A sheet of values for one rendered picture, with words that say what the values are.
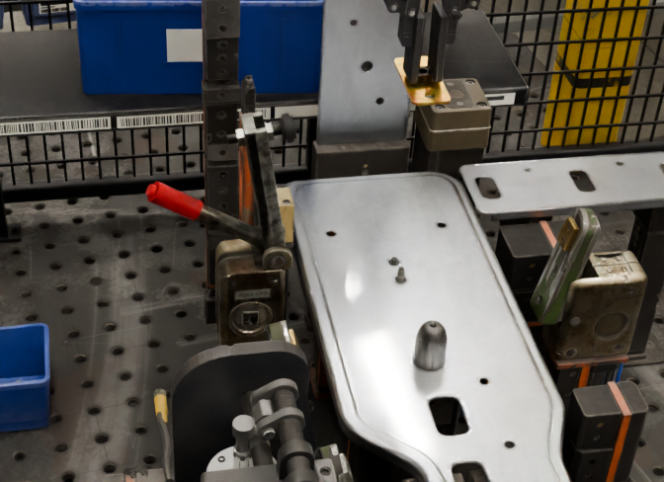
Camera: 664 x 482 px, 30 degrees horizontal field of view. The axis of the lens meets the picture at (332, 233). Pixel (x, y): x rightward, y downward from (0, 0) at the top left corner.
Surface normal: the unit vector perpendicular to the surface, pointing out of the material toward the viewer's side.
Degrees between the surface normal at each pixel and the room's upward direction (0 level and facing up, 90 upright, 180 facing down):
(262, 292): 90
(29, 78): 0
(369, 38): 90
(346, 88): 90
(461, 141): 89
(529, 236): 0
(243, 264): 0
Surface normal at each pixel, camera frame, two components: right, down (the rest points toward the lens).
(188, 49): 0.09, 0.62
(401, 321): 0.05, -0.79
